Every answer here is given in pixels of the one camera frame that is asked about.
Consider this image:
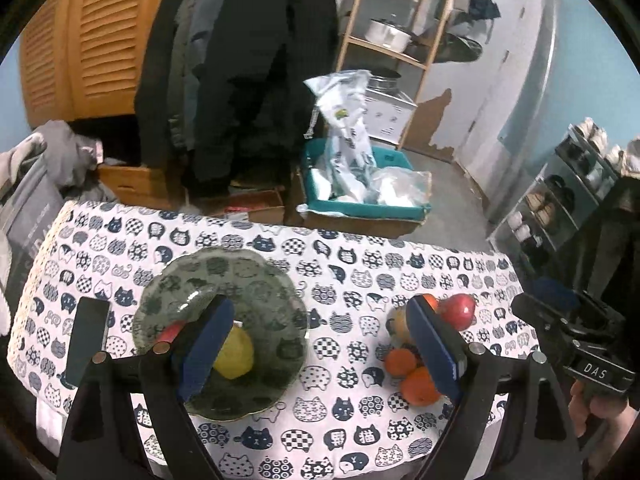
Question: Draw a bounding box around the teal box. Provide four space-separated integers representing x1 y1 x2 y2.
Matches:
300 139 431 221

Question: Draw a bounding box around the grey clothes pile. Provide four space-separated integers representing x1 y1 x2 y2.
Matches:
0 120 116 336

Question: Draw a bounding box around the large yellow pear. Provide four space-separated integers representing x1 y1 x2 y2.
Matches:
387 305 413 348

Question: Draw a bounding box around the shallow cardboard box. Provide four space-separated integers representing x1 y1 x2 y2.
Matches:
97 162 186 208

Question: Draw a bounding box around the black hanging coat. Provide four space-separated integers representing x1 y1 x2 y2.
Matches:
135 0 341 198

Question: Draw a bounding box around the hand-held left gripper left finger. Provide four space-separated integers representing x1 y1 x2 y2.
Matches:
57 294 236 480

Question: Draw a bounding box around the person's right hand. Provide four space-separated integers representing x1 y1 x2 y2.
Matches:
570 381 640 461

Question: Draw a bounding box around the cat print tablecloth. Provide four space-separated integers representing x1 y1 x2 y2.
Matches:
7 200 541 480

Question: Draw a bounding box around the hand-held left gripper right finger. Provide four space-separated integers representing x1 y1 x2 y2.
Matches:
405 295 583 480

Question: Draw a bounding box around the large red apple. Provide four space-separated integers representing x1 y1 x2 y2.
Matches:
437 294 477 332

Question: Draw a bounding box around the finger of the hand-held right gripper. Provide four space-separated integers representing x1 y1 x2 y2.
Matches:
511 291 569 336

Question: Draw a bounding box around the dark pan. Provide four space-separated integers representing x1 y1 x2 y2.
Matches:
430 32 483 63

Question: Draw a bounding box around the large cardboard box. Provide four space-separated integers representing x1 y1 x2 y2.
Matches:
295 170 433 240

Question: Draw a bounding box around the metal pot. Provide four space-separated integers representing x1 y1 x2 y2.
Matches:
364 14 413 53

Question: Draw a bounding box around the wooden louvered cabinet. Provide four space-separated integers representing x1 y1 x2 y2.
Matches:
17 0 176 128

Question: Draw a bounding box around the black smartphone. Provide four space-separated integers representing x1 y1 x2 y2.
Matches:
65 296 112 390

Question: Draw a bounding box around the metal shoe rack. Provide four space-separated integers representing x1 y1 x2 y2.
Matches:
487 122 626 281

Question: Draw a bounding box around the metal bucket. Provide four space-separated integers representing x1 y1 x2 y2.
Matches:
367 71 401 93

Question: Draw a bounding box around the dark patterned glass plate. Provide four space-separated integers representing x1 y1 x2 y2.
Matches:
132 247 308 421

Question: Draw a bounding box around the small yellow pear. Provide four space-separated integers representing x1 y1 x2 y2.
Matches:
212 325 255 380

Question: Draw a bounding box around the grey refrigerator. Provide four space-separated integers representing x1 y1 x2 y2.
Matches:
487 0 561 221

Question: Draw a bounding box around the group of shoes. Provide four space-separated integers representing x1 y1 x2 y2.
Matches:
505 117 640 261

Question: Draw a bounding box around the clear plastic bag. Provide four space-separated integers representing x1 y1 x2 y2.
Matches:
367 167 433 208

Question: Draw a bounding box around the wooden shelf rack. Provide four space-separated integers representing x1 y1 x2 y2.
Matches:
335 0 458 148

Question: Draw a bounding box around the small red apple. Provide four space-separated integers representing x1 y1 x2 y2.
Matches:
159 322 187 345

